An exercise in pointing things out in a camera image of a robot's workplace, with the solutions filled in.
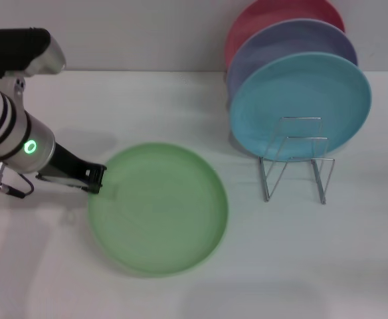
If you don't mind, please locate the red plate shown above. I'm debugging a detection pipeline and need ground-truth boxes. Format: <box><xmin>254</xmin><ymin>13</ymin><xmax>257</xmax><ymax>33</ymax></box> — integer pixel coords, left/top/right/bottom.
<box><xmin>223</xmin><ymin>0</ymin><xmax>345</xmax><ymax>69</ymax></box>

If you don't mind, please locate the green plate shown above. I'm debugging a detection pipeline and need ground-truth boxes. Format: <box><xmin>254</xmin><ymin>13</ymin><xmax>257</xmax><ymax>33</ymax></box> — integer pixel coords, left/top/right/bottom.
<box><xmin>87</xmin><ymin>142</ymin><xmax>230</xmax><ymax>278</ymax></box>

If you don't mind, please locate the teal plate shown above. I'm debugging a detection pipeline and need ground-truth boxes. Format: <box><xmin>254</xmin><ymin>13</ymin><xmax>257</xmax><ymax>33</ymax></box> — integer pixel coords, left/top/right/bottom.
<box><xmin>229</xmin><ymin>52</ymin><xmax>373</xmax><ymax>163</ymax></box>

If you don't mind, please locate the purple plate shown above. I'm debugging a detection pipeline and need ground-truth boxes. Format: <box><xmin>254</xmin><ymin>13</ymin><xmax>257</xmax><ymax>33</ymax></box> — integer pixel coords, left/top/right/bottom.
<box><xmin>226</xmin><ymin>19</ymin><xmax>359</xmax><ymax>104</ymax></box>

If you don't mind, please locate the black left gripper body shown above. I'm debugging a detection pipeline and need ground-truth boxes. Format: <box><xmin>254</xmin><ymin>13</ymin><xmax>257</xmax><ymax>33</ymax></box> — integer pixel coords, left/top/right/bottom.
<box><xmin>36</xmin><ymin>142</ymin><xmax>94</xmax><ymax>191</ymax></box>

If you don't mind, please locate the metal wire dish rack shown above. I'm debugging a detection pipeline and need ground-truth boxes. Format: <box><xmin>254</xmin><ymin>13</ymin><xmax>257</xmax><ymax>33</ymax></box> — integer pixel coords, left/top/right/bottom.
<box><xmin>258</xmin><ymin>116</ymin><xmax>336</xmax><ymax>204</ymax></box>

